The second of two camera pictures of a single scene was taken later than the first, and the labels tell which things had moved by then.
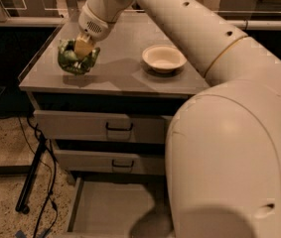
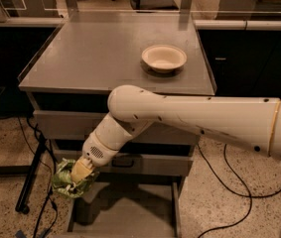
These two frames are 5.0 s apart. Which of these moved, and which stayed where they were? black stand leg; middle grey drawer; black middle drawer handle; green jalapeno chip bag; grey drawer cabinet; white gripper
Moved: green jalapeno chip bag; white gripper
Stayed: black stand leg; middle grey drawer; black middle drawer handle; grey drawer cabinet
